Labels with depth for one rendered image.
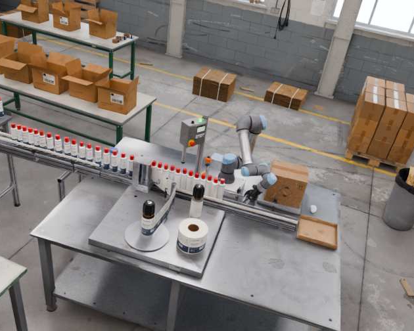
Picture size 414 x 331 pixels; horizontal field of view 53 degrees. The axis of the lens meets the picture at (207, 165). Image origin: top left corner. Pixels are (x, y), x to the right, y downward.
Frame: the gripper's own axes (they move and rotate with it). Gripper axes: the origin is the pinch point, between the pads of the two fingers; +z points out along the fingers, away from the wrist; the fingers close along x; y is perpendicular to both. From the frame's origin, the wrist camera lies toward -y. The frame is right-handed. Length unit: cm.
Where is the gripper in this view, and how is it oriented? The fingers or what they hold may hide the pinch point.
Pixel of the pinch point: (243, 201)
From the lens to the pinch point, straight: 326.5
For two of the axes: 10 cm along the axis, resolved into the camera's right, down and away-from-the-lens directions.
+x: 7.6, 6.3, 1.4
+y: -2.7, 5.0, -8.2
